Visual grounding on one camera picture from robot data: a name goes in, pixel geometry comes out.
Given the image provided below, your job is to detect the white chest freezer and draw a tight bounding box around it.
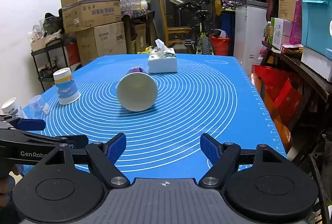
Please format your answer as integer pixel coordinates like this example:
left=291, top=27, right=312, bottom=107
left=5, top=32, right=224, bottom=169
left=233, top=0, right=269, bottom=69

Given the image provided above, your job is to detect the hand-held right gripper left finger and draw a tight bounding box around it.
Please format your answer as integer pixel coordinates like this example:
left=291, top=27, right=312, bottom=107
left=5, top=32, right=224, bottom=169
left=36, top=133, right=131, bottom=190

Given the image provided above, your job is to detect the red bucket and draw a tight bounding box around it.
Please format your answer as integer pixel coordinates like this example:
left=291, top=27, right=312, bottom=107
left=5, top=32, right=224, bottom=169
left=210, top=34, right=231, bottom=56

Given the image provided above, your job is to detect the dark cap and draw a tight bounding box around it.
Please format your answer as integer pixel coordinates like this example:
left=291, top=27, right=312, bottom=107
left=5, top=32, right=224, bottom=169
left=43, top=13, right=64, bottom=34

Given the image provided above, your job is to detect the clear plastic cup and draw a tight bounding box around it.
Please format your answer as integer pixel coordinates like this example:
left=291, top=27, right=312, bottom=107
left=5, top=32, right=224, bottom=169
left=28, top=95, right=50, bottom=119

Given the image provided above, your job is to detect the black metal shelf rack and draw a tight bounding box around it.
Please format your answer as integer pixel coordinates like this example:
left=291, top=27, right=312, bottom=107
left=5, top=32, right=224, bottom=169
left=31, top=33, right=71, bottom=92

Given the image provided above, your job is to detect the white printed paper cup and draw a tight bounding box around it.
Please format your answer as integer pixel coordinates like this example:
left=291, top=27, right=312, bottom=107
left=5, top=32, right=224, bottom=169
left=1, top=97, right=26, bottom=119

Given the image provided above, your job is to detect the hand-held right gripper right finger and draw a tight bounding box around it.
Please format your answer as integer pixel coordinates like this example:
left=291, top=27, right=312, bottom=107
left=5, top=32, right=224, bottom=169
left=198, top=133, right=289, bottom=188

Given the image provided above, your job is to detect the blue and white paper cup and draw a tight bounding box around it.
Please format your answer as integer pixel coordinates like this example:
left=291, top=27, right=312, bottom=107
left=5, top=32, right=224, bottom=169
left=53, top=67, right=81, bottom=105

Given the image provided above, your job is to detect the plain brown cardboard box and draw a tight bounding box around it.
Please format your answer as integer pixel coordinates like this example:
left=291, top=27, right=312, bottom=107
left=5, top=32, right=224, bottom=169
left=75, top=21, right=127, bottom=66

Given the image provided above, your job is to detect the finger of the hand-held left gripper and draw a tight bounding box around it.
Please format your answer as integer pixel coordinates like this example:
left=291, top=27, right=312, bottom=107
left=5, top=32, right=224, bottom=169
left=0, top=114, right=46, bottom=131
left=24, top=133, right=89, bottom=150

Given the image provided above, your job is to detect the dark wooden shelf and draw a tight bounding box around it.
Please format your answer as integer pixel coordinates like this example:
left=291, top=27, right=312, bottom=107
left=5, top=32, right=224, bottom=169
left=261, top=41, right=332, bottom=123

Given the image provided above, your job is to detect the blue silicone mat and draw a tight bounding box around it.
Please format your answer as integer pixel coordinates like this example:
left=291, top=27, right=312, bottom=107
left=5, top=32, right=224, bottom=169
left=23, top=55, right=287, bottom=183

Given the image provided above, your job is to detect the purple paper cup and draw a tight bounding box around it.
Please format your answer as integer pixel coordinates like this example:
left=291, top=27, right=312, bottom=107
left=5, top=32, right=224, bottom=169
left=116, top=66, right=159, bottom=112

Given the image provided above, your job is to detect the person's left hand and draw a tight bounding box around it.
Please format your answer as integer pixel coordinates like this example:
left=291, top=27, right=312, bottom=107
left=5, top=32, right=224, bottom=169
left=0, top=165, right=24, bottom=207

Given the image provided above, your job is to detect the teal plastic storage box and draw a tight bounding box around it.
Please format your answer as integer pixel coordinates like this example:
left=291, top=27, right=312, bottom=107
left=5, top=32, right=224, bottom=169
left=298, top=0, right=332, bottom=57

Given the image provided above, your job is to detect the wooden chair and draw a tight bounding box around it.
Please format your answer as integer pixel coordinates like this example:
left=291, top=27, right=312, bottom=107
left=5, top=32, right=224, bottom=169
left=158, top=0, right=193, bottom=49

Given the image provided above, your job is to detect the white plastic storage box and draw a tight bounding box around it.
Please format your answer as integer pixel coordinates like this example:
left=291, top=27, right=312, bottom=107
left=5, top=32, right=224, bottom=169
left=301, top=46, right=332, bottom=82

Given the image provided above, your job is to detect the red shopping bag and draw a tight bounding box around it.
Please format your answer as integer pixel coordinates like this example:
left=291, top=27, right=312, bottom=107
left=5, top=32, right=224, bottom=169
left=250, top=64, right=303, bottom=147

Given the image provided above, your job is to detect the open printed cardboard box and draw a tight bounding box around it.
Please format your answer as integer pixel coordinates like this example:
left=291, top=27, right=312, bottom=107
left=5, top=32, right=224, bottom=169
left=60, top=0, right=122, bottom=34

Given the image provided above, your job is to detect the black and green bicycle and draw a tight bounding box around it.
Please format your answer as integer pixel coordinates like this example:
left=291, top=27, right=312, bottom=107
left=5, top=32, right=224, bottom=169
left=162, top=0, right=216, bottom=55

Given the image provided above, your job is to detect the white and green carton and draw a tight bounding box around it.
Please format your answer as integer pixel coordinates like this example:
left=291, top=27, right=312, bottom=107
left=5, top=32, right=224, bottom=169
left=270, top=17, right=292, bottom=51

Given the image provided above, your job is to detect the white tissue box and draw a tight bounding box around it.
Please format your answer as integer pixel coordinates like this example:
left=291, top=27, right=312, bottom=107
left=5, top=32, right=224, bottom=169
left=147, top=39, right=178, bottom=74

